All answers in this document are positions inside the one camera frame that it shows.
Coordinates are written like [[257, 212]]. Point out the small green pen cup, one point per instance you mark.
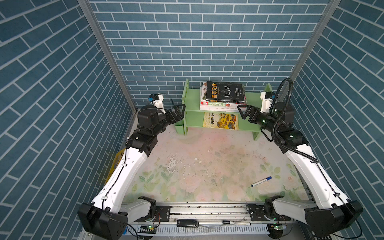
[[179, 126]]

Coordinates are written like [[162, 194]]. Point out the black book yellow title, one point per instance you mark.
[[226, 92]]

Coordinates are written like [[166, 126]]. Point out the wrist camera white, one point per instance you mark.
[[157, 101], [267, 100]]

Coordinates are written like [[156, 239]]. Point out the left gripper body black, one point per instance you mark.
[[169, 119]]

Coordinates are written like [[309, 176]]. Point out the yellow cartoon history book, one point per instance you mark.
[[221, 121]]

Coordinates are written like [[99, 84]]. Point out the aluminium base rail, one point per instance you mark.
[[210, 217]]

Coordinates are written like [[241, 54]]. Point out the white La Dame book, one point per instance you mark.
[[215, 106]]

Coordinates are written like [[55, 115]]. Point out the black remote device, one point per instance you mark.
[[187, 223]]

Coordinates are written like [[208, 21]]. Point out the blue white marker pen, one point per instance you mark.
[[261, 182]]

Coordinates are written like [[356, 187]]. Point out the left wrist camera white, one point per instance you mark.
[[157, 101]]

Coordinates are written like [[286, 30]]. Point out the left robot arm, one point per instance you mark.
[[104, 216]]

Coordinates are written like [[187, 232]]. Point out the green wooden shelf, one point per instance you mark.
[[194, 117]]

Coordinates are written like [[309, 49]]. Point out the green nature encyclopedia book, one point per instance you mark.
[[223, 94]]

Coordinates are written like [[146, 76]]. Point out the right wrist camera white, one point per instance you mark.
[[267, 100]]

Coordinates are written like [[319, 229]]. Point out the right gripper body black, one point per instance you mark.
[[258, 117]]

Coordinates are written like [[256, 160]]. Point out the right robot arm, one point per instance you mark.
[[332, 210]]

